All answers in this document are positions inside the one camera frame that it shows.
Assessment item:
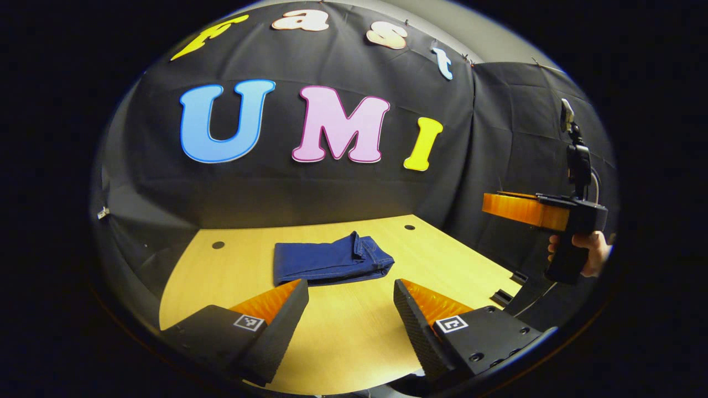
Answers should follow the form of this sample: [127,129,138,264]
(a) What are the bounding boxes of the black backdrop cloth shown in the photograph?
[90,2,618,333]

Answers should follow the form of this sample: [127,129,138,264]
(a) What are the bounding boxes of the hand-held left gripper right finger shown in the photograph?
[393,279,544,384]

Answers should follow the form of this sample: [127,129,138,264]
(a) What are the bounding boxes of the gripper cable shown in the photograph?
[513,167,602,318]

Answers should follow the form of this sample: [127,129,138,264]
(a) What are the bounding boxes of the blue denim jeans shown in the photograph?
[273,231,395,287]

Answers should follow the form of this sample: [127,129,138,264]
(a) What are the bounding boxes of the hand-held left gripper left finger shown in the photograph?
[160,278,310,387]

